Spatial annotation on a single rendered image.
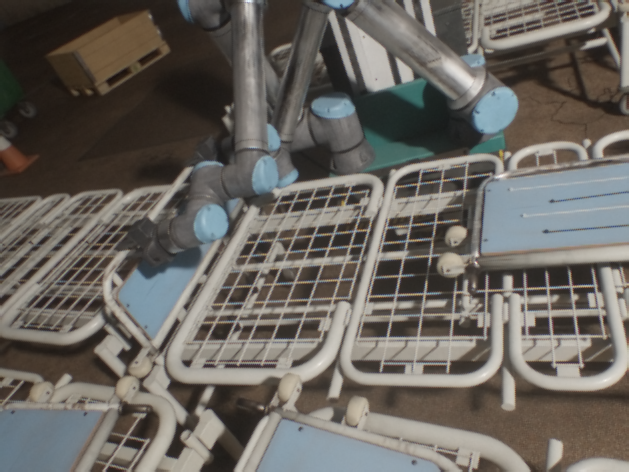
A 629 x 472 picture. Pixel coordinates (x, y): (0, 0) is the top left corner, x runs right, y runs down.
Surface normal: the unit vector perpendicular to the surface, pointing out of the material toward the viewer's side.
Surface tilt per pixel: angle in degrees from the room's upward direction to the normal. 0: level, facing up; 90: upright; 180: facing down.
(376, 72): 90
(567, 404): 0
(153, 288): 90
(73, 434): 5
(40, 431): 5
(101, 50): 90
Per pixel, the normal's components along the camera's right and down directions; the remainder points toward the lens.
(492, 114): 0.22, 0.61
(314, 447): -0.21, -0.73
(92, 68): 0.77, 0.15
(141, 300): 0.91, -0.09
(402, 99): -0.09, 0.65
